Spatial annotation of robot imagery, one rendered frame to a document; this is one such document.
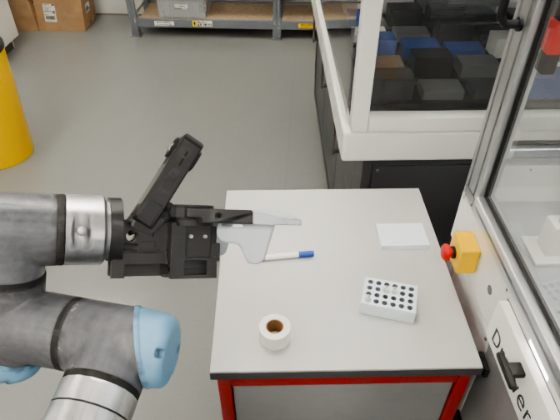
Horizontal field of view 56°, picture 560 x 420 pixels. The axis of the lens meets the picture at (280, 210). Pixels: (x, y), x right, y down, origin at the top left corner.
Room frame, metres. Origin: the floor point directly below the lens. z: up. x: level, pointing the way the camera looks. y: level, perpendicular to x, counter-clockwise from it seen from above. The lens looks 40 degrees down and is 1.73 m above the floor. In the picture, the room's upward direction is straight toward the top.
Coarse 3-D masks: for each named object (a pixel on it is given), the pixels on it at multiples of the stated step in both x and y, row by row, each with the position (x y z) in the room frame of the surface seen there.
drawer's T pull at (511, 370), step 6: (498, 354) 0.56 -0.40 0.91; (498, 360) 0.56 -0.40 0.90; (504, 360) 0.55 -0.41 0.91; (504, 366) 0.54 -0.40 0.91; (510, 366) 0.54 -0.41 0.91; (516, 366) 0.54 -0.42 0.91; (504, 372) 0.53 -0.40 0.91; (510, 372) 0.52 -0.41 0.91; (516, 372) 0.52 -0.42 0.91; (522, 372) 0.52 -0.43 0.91; (510, 378) 0.51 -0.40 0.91; (510, 384) 0.50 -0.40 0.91; (516, 384) 0.50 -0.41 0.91
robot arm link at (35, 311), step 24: (0, 288) 0.34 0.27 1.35; (24, 288) 0.35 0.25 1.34; (0, 312) 0.32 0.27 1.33; (24, 312) 0.33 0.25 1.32; (48, 312) 0.33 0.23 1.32; (0, 336) 0.31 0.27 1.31; (24, 336) 0.31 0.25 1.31; (48, 336) 0.31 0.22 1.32; (0, 360) 0.30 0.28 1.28; (24, 360) 0.30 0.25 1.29; (48, 360) 0.30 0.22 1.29
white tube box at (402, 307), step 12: (372, 288) 0.82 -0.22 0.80; (408, 288) 0.82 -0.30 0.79; (372, 300) 0.78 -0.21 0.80; (384, 300) 0.78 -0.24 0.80; (396, 300) 0.78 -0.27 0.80; (408, 300) 0.79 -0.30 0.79; (360, 312) 0.78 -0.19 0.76; (372, 312) 0.77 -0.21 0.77; (384, 312) 0.76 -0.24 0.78; (396, 312) 0.76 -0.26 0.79; (408, 312) 0.75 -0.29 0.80
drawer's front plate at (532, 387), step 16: (496, 320) 0.66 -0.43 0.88; (512, 320) 0.63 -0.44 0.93; (496, 336) 0.64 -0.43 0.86; (512, 336) 0.60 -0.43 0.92; (496, 352) 0.62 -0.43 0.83; (512, 352) 0.58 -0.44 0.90; (528, 352) 0.55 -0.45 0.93; (528, 368) 0.52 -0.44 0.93; (528, 384) 0.51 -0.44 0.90; (544, 384) 0.49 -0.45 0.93; (512, 400) 0.52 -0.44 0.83; (528, 400) 0.49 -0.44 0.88; (544, 400) 0.46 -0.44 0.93; (528, 416) 0.47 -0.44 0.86; (544, 416) 0.44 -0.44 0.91
